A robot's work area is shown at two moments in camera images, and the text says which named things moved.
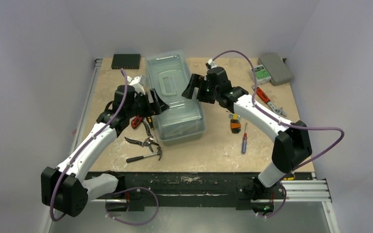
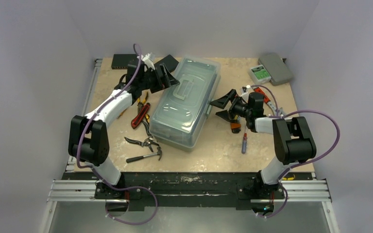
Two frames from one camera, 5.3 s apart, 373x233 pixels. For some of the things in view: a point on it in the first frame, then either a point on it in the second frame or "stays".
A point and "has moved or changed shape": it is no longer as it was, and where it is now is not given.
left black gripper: x=160 y=108 to x=169 y=80
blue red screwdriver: x=244 y=145 stays
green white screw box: x=262 y=75 stays
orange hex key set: x=235 y=123 stays
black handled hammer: x=159 y=152 stays
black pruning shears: x=147 y=142 stays
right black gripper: x=201 y=89 to x=232 y=107
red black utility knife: x=136 y=121 stays
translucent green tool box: x=168 y=72 has moved or changed shape
